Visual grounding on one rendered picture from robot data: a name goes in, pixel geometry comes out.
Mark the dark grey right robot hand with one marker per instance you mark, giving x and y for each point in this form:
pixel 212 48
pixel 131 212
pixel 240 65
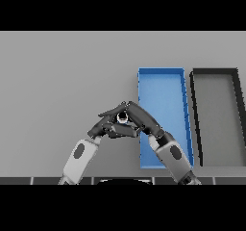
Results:
pixel 144 119

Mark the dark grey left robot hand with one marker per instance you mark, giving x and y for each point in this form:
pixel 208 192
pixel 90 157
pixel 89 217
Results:
pixel 105 127

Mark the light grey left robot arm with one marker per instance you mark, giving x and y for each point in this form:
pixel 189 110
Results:
pixel 78 159

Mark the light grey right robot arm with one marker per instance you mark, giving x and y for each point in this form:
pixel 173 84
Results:
pixel 174 158

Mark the blue bin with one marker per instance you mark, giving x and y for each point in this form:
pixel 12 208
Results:
pixel 163 106

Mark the dark grey bin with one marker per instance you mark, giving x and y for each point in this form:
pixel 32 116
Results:
pixel 217 119

